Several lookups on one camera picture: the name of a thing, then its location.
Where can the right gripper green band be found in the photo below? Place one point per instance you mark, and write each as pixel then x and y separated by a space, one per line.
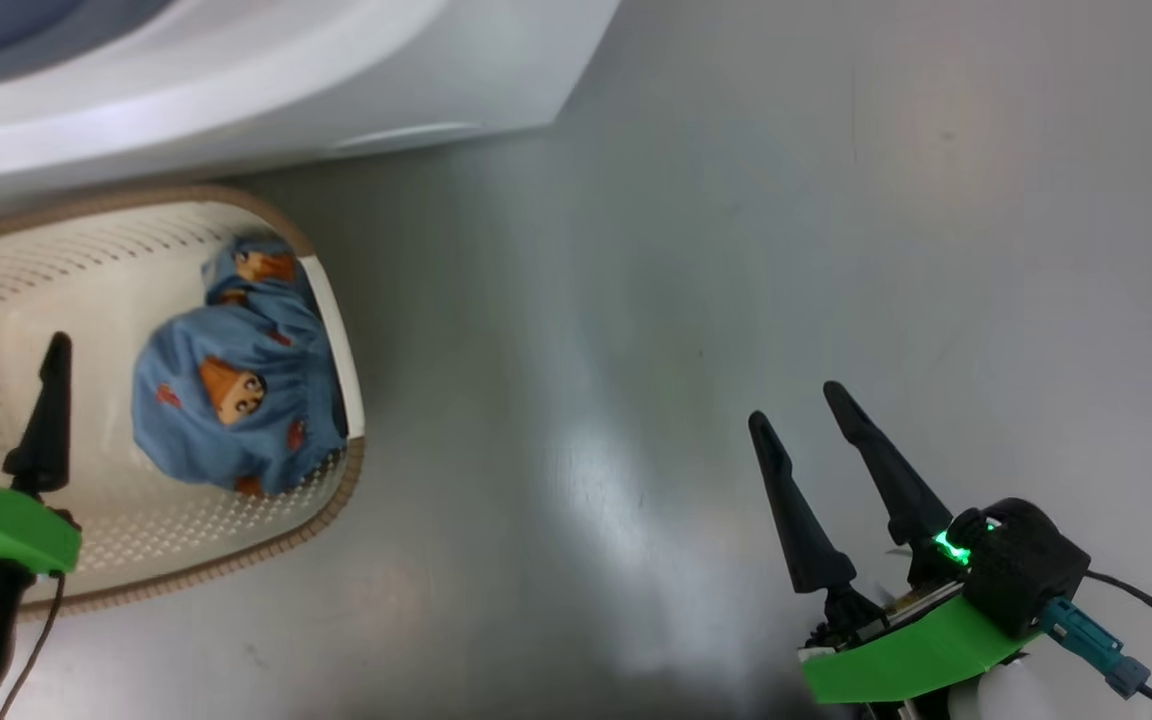
pixel 906 650

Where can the blue cartoon print garment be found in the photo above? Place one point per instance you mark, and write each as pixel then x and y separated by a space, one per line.
pixel 236 400

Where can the cream perforated laundry basket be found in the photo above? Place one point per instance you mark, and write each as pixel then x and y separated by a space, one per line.
pixel 136 540

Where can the white front-load washing machine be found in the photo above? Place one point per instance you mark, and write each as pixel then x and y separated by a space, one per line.
pixel 336 80

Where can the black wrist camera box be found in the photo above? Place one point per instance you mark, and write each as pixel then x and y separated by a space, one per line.
pixel 1021 565

